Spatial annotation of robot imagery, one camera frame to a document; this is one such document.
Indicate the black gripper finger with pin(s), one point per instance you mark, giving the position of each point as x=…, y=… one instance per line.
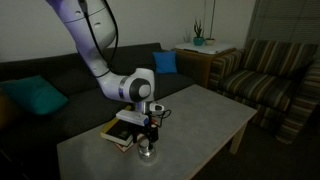
x=137, y=138
x=153, y=141

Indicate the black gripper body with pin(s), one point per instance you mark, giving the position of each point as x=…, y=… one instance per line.
x=150, y=128

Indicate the silver round tin lid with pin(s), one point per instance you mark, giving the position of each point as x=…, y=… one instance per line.
x=146, y=146

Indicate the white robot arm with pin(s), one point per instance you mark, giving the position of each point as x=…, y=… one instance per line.
x=96, y=56

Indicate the silver round tin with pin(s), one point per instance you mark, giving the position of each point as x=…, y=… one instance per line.
x=147, y=156

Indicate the black book with yellow spine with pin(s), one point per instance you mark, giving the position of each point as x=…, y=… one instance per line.
x=116, y=131

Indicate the grey wooden coffee table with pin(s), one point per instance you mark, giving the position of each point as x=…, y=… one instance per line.
x=200, y=120

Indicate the blue cushion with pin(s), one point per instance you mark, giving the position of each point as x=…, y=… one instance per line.
x=165, y=61

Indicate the dark grey sofa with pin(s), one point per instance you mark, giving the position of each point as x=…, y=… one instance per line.
x=80, y=100

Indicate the brown wooden side table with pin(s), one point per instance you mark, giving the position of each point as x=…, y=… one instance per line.
x=196, y=68

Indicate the plant in teal pot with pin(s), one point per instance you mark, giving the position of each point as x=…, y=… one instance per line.
x=198, y=40

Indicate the plant in white pot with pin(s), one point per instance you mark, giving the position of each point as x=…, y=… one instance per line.
x=210, y=41

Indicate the teal cushion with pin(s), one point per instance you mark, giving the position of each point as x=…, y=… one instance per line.
x=33, y=95

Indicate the striped armchair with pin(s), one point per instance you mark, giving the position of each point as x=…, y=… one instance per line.
x=263, y=83

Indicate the window blinds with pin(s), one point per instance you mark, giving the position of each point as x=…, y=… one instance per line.
x=286, y=20

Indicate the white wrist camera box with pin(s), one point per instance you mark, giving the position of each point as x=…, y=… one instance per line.
x=131, y=117

